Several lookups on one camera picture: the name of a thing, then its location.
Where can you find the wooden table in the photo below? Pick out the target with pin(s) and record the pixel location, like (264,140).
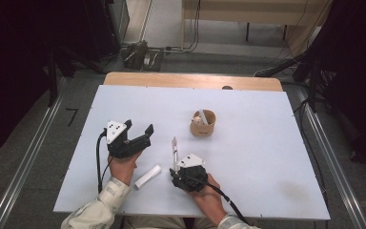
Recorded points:
(190,81)

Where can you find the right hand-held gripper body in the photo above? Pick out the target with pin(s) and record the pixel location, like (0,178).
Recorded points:
(193,176)

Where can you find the brown pen cup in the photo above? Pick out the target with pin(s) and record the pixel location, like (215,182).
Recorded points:
(203,129)

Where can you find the short white tube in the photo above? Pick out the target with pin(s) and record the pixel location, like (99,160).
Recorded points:
(148,176)

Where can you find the metal floor rail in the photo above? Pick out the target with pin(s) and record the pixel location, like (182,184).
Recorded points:
(25,159)
(333,165)

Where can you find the black curtain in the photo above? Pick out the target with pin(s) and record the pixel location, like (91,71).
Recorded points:
(19,47)
(355,63)

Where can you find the black bag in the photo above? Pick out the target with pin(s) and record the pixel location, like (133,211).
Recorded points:
(138,54)

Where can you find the light wooden bench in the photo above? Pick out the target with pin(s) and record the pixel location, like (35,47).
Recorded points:
(251,12)

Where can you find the person's legs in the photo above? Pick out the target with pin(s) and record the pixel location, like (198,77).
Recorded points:
(158,223)

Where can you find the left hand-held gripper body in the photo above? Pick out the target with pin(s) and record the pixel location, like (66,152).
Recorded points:
(120,148)

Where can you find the person's left hand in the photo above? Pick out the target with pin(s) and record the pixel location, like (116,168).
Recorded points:
(122,168)

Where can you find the long white pen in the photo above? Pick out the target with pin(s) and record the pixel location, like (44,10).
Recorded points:
(203,117)

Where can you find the black stand leg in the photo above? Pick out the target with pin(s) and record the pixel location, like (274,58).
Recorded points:
(313,89)

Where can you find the person's right hand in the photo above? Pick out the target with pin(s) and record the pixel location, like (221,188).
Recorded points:
(211,200)

